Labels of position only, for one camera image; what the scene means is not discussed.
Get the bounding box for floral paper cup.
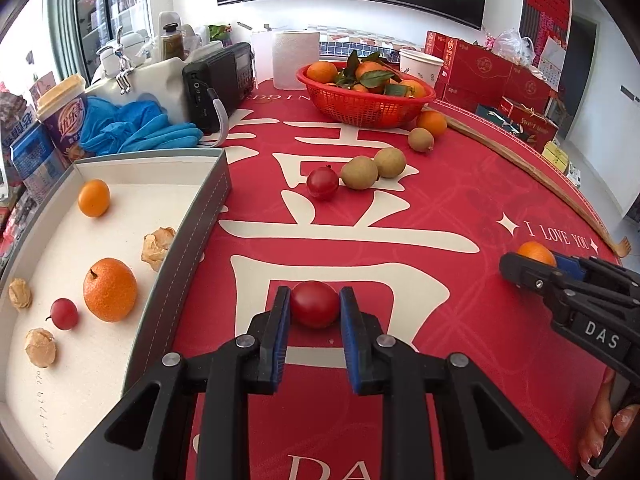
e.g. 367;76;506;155
399;49;444;87

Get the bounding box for white paper towel roll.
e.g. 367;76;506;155
272;32;320;90

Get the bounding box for kiwi beside basket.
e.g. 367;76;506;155
408;127;435;153

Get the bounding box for blue drink can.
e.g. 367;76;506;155
10;122;67;205

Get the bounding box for dark green gift bag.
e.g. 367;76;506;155
475;104;525;136

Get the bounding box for brown kiwi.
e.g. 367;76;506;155
373;148;407;179
340;155;378;191

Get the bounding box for oranges with leaves in basket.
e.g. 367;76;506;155
305;50;431;99

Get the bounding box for red cherry tomato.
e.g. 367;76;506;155
47;298;79;330
306;166;340;200
290;281;341;330

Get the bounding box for orange beside basket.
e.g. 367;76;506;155
416;110;448;139

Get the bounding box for red plastic fruit basket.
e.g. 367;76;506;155
296;65;436;129

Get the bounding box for snack packages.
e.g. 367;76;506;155
1;91;42;270

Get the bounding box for glass display cabinet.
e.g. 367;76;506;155
76;0;151;77

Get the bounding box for black portable radio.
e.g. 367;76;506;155
182;42;255;133

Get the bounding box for red gift box stack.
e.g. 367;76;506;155
425;30;551;114

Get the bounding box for grey gift box tray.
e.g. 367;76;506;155
1;148;231;479

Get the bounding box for purple milk tea cup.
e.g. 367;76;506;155
37;74;87;162

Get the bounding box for small orange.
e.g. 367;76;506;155
77;179;111;218

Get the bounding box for small husked physalis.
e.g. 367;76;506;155
9;278;32;310

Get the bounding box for blue rubber gloves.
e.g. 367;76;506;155
79;96;203;156

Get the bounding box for large husked physalis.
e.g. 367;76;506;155
141;228;176;272

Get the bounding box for large orange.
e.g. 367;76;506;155
82;258;138;323

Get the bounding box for red round tablecloth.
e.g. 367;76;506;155
174;81;611;468

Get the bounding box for long wooden back scratcher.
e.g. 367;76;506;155
423;100;632;259

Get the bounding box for red sweet gift bag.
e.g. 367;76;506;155
499;98;558;153

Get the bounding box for yellow carton box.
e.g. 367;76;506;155
542;141;570;174

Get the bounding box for potted green plant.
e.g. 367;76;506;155
207;24;232;47

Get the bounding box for brown spice bottle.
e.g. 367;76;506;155
160;22;184;60

